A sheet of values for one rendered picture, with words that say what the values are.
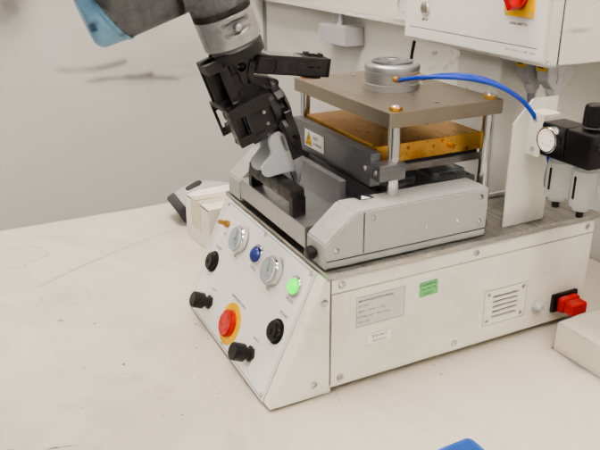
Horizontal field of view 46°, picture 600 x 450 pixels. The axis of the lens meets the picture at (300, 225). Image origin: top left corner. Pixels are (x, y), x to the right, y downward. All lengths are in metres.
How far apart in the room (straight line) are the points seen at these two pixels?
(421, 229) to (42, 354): 0.58
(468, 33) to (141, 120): 1.57
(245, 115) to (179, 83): 1.60
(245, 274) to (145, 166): 1.52
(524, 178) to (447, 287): 0.19
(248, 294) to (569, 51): 0.54
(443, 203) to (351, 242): 0.14
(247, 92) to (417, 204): 0.26
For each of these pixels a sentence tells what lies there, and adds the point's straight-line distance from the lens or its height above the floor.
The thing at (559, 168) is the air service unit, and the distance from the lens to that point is 0.99.
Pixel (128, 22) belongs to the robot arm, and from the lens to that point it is 0.86.
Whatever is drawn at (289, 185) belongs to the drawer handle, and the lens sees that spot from 0.94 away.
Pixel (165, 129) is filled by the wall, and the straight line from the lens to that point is 2.52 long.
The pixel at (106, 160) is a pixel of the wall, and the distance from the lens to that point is 2.49.
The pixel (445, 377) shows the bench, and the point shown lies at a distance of 1.02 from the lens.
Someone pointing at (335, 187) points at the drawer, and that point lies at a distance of 0.97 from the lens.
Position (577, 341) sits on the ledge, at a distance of 1.09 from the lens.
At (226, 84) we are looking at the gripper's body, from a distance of 0.92.
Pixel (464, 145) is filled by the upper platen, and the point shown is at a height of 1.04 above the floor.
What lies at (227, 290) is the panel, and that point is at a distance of 1.08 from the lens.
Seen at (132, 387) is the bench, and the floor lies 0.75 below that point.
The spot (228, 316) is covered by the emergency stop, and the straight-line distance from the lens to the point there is 1.04.
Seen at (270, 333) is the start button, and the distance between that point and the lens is 0.94.
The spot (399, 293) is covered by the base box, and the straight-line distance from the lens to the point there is 0.95.
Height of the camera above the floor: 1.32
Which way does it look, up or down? 22 degrees down
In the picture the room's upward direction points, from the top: straight up
